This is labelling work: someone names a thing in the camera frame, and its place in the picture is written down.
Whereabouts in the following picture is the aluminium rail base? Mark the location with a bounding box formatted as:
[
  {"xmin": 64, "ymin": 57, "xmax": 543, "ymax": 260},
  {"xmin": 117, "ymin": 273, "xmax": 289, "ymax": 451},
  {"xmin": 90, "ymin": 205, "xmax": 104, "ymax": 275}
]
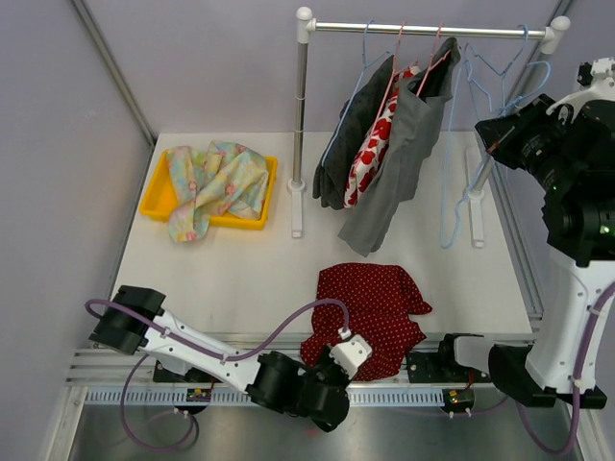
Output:
[{"xmin": 65, "ymin": 330, "xmax": 590, "ymax": 389}]

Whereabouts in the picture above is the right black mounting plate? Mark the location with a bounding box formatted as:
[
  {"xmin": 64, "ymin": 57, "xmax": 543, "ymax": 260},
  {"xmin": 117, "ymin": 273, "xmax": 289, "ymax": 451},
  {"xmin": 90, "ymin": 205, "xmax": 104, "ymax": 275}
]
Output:
[{"xmin": 406, "ymin": 352, "xmax": 452, "ymax": 383}]

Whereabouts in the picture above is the silver white clothes rack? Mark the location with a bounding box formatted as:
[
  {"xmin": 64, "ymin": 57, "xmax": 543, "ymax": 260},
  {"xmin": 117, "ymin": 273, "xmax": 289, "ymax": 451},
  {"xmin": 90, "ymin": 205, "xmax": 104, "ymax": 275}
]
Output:
[{"xmin": 287, "ymin": 1, "xmax": 574, "ymax": 238}]

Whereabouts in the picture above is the blue hanger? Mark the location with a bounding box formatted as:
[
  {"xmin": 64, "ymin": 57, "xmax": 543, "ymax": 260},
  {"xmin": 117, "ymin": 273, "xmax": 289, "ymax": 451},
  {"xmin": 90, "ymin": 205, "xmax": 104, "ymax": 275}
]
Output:
[
  {"xmin": 463, "ymin": 26, "xmax": 552, "ymax": 119},
  {"xmin": 321, "ymin": 19, "xmax": 393, "ymax": 167},
  {"xmin": 439, "ymin": 42, "xmax": 501, "ymax": 250}
]

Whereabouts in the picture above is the pink hanger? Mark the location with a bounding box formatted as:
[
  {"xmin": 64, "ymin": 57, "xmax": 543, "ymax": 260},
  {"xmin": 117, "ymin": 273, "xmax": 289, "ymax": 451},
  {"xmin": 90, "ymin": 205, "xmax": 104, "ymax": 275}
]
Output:
[
  {"xmin": 415, "ymin": 22, "xmax": 445, "ymax": 98},
  {"xmin": 374, "ymin": 22, "xmax": 407, "ymax": 125}
]

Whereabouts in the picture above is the pastel floral skirt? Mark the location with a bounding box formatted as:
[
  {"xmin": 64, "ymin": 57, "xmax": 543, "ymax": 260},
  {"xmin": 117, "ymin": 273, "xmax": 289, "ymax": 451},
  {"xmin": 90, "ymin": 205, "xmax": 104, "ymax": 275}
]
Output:
[{"xmin": 164, "ymin": 140, "xmax": 269, "ymax": 242}]

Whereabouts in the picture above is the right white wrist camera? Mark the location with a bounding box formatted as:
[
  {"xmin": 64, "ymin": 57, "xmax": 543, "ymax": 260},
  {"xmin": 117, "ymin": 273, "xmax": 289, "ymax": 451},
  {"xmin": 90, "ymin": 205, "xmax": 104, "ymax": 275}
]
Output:
[{"xmin": 546, "ymin": 58, "xmax": 614, "ymax": 116}]

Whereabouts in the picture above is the red white polka-dot skirt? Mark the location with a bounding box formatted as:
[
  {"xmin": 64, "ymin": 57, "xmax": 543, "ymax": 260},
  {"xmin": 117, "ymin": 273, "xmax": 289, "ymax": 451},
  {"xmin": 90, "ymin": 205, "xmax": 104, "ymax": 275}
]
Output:
[{"xmin": 316, "ymin": 263, "xmax": 432, "ymax": 381}]

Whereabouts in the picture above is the plain grey skirt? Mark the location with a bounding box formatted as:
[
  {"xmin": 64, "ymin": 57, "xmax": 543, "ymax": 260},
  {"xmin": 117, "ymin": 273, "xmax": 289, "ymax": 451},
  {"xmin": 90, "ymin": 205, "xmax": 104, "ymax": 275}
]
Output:
[{"xmin": 338, "ymin": 37, "xmax": 460, "ymax": 256}]

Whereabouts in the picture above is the dark grey dotted skirt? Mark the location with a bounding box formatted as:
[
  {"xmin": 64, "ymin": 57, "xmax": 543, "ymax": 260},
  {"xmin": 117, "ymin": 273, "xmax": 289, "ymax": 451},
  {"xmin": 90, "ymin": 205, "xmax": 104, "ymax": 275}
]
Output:
[{"xmin": 312, "ymin": 57, "xmax": 393, "ymax": 210}]

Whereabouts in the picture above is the white slotted cable duct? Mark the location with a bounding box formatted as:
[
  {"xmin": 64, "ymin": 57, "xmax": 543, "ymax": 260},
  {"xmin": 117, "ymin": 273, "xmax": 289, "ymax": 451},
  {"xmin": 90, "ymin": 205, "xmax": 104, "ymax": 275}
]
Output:
[{"xmin": 85, "ymin": 387, "xmax": 444, "ymax": 407}]

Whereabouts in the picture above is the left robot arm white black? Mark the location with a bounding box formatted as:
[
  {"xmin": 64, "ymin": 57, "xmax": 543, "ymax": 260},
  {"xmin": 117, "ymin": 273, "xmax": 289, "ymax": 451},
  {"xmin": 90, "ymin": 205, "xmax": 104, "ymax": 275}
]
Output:
[{"xmin": 85, "ymin": 285, "xmax": 373, "ymax": 432}]

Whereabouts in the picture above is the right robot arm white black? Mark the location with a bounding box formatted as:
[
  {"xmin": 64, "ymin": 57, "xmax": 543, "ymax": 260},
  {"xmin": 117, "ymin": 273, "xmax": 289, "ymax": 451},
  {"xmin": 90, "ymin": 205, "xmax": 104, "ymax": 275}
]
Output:
[{"xmin": 435, "ymin": 93, "xmax": 614, "ymax": 409}]

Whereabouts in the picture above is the yellow plastic tray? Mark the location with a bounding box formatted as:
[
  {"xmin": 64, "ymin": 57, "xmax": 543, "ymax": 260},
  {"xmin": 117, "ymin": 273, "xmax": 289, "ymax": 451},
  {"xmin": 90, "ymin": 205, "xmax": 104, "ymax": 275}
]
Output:
[{"xmin": 138, "ymin": 150, "xmax": 278, "ymax": 231}]

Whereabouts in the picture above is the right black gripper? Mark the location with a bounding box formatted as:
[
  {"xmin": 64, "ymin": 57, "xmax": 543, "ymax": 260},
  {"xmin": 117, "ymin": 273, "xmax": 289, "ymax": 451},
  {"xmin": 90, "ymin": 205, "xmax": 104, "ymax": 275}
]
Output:
[{"xmin": 478, "ymin": 93, "xmax": 578, "ymax": 192}]

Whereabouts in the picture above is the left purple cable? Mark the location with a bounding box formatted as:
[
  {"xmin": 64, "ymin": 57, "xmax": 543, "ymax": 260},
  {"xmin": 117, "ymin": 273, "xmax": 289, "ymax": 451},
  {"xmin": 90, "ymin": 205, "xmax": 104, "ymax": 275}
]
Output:
[{"xmin": 85, "ymin": 297, "xmax": 352, "ymax": 451}]

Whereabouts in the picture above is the white red floral skirt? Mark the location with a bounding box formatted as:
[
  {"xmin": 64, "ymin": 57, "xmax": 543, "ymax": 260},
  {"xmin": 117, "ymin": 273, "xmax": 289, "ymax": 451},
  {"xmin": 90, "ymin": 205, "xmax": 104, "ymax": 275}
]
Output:
[{"xmin": 343, "ymin": 62, "xmax": 420, "ymax": 208}]

